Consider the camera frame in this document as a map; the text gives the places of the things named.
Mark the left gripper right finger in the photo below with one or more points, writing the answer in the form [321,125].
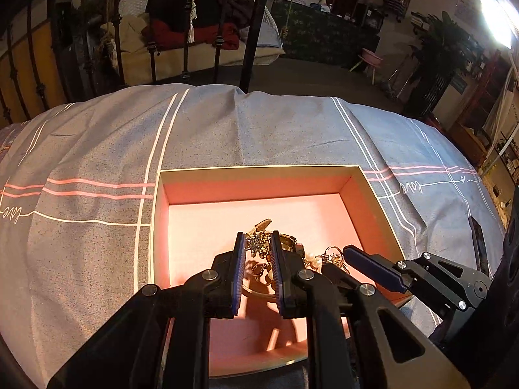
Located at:
[356,337]

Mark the gold flower brooch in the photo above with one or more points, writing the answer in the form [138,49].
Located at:
[258,244]

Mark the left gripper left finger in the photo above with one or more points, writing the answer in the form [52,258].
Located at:
[160,337]

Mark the black smartphone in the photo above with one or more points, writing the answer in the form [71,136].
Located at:
[479,245]

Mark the white floor lamp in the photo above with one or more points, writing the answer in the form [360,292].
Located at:
[501,18]

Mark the green floral counter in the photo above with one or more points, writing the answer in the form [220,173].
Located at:
[316,36]

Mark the grey box with pink interior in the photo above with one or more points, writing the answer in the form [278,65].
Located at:
[317,211]

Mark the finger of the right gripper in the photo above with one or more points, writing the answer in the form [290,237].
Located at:
[376,267]

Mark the pink stool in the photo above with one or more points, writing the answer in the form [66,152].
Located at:
[371,59]

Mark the black iron bed frame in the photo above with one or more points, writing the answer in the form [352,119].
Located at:
[59,51]

